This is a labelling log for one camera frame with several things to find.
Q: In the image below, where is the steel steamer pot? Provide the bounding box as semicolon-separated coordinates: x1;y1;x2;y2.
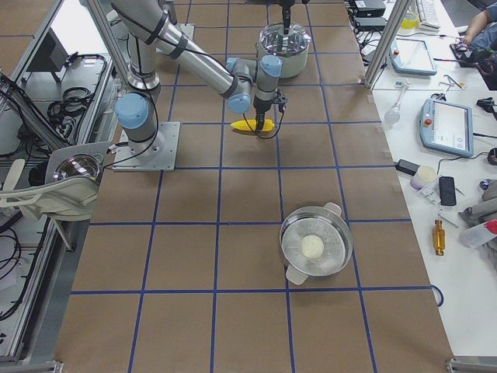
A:
280;202;353;285

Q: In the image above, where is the pale green electric pot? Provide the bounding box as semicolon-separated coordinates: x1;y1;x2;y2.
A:
257;23;311;78

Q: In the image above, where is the glass pot lid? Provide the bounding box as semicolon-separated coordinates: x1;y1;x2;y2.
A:
258;23;311;57

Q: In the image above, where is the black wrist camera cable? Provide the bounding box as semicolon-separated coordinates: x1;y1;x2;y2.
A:
241;89;289;140

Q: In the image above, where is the black phone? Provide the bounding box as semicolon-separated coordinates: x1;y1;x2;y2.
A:
439;176;457;207

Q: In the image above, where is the blue teach pendant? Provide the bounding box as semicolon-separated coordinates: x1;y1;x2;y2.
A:
419;99;474;158
390;38;437;76

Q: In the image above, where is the yellow corn cob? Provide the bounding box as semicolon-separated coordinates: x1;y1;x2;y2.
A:
230;119;276;133

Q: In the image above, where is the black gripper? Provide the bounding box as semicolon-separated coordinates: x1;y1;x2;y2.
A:
253;95;274;132
282;5;291;34

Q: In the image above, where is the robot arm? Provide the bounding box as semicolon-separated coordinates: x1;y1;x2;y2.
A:
110;1;287;137
277;0;296;36

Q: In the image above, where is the white bun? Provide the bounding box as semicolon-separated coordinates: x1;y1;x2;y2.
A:
301;235;324;259

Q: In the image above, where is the black power adapter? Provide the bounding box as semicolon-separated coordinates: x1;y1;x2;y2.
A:
394;159;420;176

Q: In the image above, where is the aluminium frame post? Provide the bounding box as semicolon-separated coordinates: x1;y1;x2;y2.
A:
363;0;411;89

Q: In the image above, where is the gold metal cylinder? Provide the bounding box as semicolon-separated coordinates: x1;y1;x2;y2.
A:
432;219;446;256

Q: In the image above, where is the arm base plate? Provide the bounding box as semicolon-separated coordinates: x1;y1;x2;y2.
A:
110;121;181;172

